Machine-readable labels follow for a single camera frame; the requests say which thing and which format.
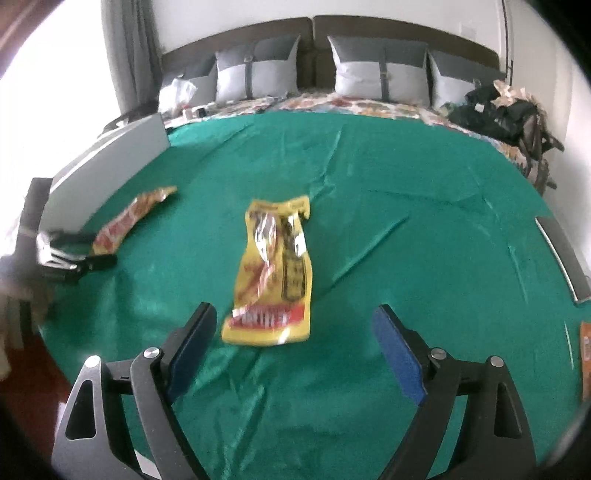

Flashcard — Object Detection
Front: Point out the black smartphone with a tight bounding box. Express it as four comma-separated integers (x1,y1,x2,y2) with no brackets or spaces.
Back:
534,217,591,305

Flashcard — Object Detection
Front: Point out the yellow snack packet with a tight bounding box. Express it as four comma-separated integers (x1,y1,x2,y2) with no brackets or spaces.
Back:
221,196,315,347

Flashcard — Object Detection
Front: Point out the white cardboard box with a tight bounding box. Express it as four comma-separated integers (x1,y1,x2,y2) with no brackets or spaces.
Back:
39,114,171,232

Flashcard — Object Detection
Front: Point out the floral bedspread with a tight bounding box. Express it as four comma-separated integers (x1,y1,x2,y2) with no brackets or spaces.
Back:
164,92,550,185

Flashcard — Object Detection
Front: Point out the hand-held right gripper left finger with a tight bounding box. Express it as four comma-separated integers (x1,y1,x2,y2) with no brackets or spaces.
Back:
52,302,218,480

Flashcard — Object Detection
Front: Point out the green blanket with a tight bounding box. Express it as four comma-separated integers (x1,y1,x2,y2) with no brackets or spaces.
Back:
39,111,585,480

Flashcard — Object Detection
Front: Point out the beige patterned cloth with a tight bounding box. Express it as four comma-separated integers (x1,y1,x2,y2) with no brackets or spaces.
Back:
492,80,539,109

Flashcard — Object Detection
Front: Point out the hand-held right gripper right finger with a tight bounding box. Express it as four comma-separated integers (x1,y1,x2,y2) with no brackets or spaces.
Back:
372,305,537,480

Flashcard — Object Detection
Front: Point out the black door handle bar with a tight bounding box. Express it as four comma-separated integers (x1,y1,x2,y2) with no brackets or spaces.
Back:
501,0,514,75

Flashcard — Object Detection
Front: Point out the grey two-tone pillow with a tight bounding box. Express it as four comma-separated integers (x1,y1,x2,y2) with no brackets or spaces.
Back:
215,34,301,106
428,50,506,112
328,36,432,101
159,62,218,112

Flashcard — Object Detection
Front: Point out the black backpack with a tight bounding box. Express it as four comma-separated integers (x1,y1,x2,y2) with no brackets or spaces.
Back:
501,99,564,190

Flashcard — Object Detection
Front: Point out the brown headboard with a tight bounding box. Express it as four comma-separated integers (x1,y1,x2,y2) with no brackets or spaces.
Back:
161,15,502,93

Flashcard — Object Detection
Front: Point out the clear plastic bag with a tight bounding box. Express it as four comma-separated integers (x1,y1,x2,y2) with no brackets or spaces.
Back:
159,78,198,115

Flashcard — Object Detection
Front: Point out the red orange snack packet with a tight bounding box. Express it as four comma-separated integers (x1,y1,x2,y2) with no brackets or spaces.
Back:
91,186,178,257

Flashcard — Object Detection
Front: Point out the grey curtain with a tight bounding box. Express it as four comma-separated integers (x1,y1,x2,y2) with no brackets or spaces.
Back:
102,0,162,114

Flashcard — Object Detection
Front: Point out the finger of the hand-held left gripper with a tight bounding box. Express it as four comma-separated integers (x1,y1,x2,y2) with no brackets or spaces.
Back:
39,255,118,283
39,229,95,250

